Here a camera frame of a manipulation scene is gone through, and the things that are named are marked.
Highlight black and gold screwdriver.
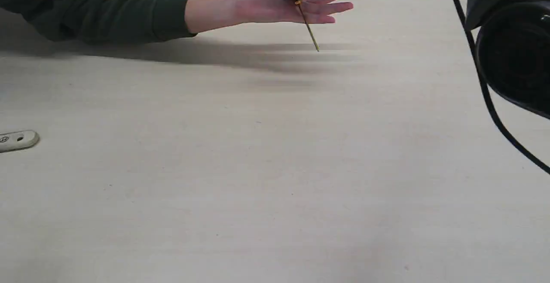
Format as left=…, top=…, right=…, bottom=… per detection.
left=293, top=0, right=320, bottom=52

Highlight wide wooden paint brush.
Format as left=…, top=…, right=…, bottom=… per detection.
left=0, top=130, right=40, bottom=153

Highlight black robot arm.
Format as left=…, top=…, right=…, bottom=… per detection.
left=456, top=0, right=550, bottom=118

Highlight forearm in dark green sleeve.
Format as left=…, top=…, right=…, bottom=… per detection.
left=1, top=0, right=246, bottom=44

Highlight person's open bare hand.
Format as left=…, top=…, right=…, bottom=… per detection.
left=233, top=0, right=354, bottom=24

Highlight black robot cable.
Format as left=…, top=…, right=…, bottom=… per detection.
left=440, top=0, right=550, bottom=175

